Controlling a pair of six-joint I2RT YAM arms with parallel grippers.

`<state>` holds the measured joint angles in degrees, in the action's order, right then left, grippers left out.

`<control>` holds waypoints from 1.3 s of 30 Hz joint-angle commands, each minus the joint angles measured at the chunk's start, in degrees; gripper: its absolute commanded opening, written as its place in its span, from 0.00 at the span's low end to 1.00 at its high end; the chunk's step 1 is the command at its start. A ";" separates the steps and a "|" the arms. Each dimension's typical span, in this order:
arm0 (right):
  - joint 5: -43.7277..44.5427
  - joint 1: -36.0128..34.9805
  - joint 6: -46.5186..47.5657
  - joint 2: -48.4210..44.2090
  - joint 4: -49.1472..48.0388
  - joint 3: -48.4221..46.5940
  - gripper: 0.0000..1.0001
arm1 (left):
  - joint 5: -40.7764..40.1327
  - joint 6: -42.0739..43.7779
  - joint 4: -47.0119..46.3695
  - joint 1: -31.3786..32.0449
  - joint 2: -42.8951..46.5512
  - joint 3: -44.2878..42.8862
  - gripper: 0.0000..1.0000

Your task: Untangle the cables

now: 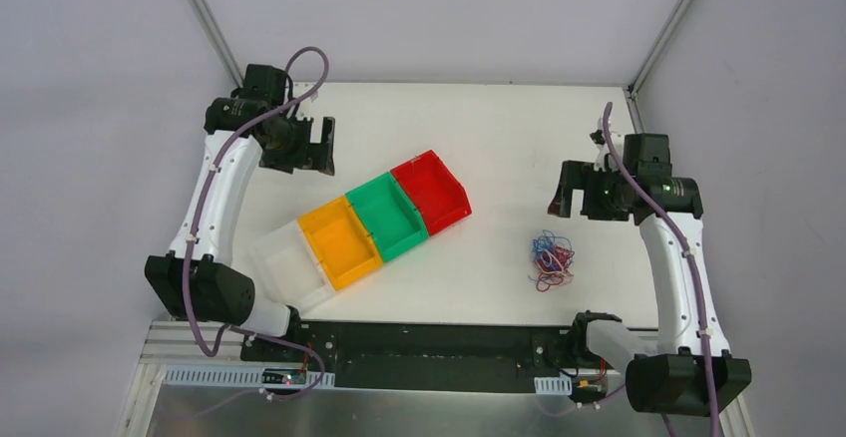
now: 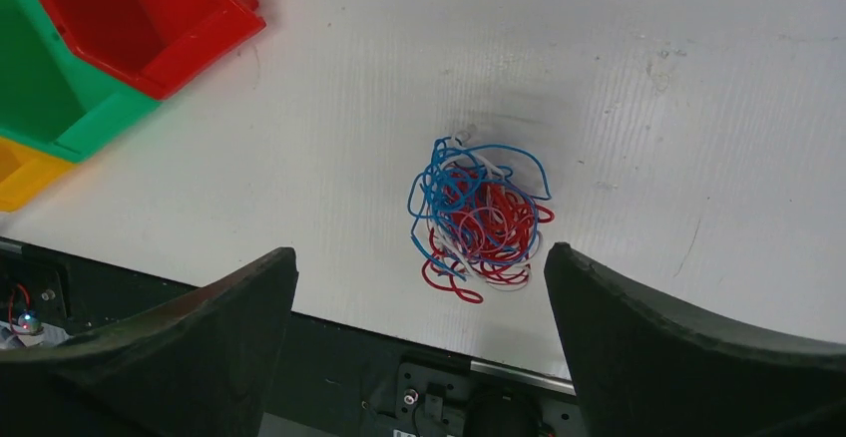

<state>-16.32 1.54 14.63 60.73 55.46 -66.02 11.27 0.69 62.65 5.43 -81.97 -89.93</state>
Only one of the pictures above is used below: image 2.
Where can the red plastic bin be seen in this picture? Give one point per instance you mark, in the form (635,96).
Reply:
(155,46)

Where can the yellow plastic bin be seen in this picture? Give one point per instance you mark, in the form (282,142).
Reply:
(25,173)

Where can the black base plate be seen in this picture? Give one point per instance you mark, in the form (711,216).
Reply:
(330,379)

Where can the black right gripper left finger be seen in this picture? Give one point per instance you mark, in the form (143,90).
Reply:
(201,364)

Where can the green plastic bin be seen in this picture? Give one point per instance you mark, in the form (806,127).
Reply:
(51,100)

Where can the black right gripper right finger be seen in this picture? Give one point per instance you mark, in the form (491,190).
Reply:
(645,363)

